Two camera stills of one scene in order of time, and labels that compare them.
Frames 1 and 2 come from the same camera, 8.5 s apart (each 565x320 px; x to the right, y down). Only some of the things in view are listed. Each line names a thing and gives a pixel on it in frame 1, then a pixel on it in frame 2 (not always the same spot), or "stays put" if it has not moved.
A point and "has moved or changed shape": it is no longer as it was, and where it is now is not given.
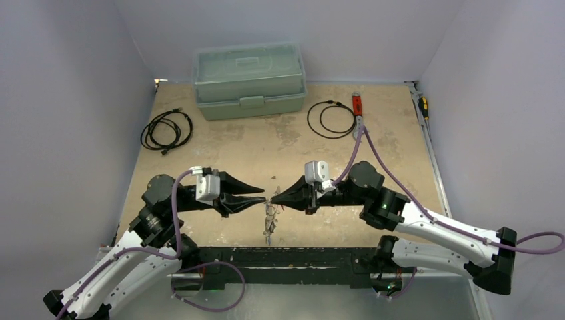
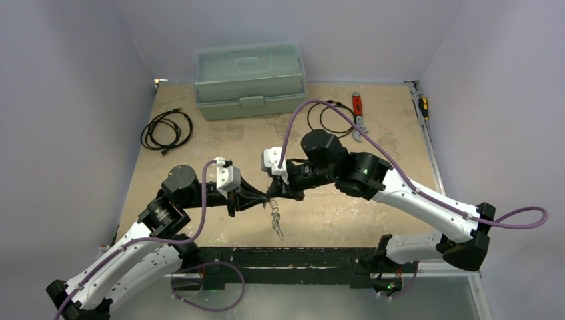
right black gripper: x=312 y=197 -> x=288 y=177
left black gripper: x=228 y=199 stays put
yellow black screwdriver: x=423 y=103 stays put
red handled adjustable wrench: x=358 y=112 stays put
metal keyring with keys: x=272 y=209 has moved or changed shape
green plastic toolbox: x=246 y=81 stays put
